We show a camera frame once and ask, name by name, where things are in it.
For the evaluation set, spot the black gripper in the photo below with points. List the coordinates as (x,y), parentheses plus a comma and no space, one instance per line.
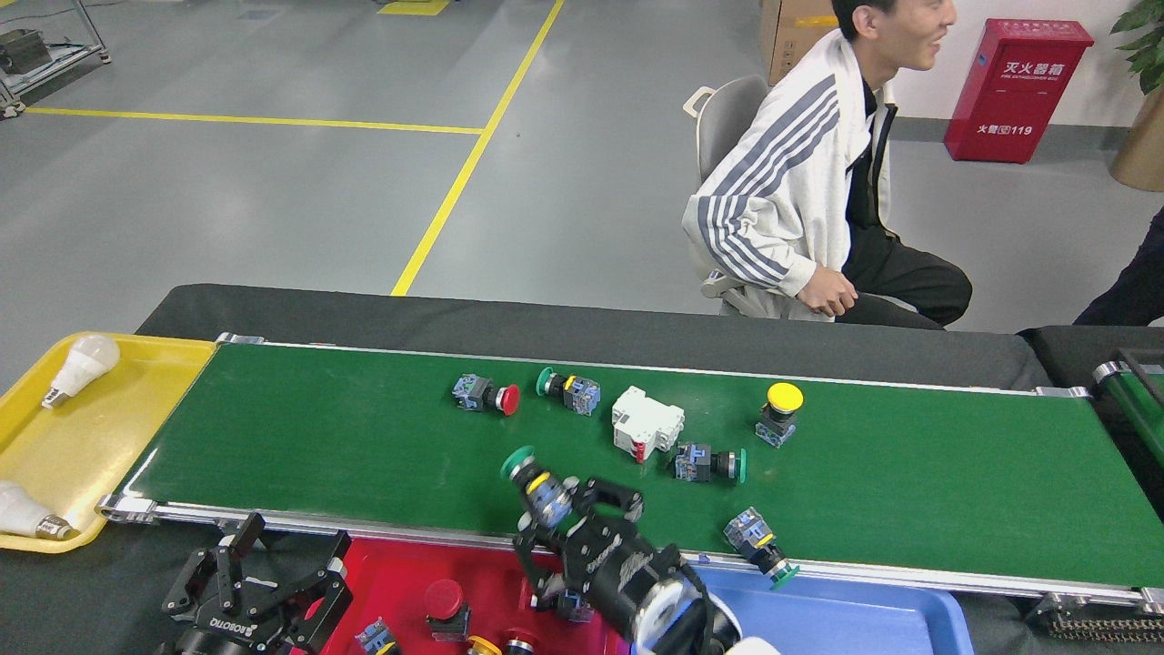
(236,632)
(618,569)

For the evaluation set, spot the green push button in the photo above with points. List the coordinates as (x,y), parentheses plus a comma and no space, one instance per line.
(747,532)
(582,394)
(516,462)
(696,462)

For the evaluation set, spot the white circuit breaker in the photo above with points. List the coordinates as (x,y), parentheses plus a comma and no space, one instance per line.
(646,418)

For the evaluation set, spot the red plastic tray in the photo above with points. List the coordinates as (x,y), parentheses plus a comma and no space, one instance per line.
(409,564)

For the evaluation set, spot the long green conveyor belt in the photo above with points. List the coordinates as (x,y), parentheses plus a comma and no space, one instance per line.
(364,455)

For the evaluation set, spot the yellow plastic tray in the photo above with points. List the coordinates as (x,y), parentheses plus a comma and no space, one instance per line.
(100,437)

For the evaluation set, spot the blue plastic tray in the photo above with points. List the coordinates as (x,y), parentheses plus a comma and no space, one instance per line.
(846,619)

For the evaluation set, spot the short green conveyor belt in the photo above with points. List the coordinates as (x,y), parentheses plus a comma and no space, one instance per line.
(1148,409)

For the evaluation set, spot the seated person's right hand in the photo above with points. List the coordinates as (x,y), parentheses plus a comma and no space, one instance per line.
(827,293)

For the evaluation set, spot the white light bulb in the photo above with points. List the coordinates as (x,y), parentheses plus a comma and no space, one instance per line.
(86,359)
(18,509)

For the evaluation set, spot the seated person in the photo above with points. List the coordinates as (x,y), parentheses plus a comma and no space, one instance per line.
(782,182)

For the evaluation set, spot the grey office chair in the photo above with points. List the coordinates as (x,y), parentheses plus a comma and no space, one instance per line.
(727,118)

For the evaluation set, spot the brown cardboard box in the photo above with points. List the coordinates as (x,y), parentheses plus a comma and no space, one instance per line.
(791,41)

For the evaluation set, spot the metal rack on wheels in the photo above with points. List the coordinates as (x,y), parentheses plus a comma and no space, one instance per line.
(23,50)

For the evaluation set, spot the standing person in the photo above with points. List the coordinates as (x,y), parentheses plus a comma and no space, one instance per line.
(1132,287)

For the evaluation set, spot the red fire extinguisher box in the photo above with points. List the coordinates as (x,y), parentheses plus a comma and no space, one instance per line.
(1018,91)

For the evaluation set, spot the tan plant pot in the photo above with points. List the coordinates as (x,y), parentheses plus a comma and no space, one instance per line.
(1144,146)

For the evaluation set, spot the green leafy plant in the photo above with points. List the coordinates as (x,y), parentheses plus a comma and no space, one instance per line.
(1150,45)

